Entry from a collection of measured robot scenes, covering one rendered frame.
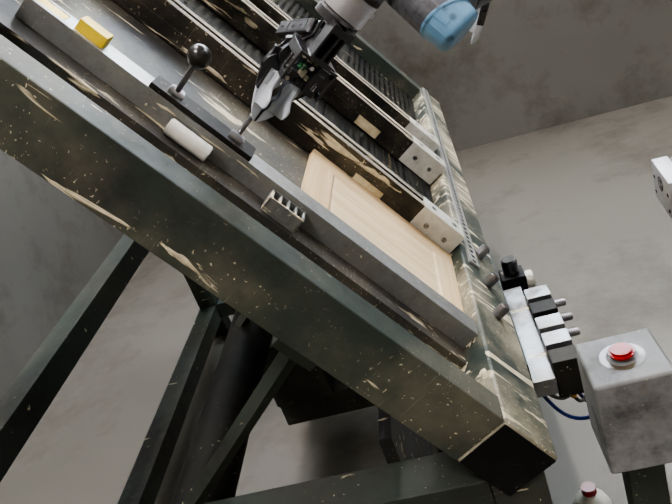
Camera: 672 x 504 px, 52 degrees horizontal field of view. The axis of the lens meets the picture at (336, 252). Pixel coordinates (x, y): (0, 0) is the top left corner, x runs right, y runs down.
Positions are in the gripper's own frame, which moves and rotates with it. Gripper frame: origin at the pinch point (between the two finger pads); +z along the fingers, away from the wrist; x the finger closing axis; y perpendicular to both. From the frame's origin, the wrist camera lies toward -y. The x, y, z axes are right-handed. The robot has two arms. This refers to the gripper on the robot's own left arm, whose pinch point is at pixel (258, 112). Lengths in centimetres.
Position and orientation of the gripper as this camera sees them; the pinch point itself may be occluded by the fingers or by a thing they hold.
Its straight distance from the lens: 115.0
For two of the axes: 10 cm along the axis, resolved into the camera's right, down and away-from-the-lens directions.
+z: -6.3, 6.8, 3.8
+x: 7.5, 3.9, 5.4
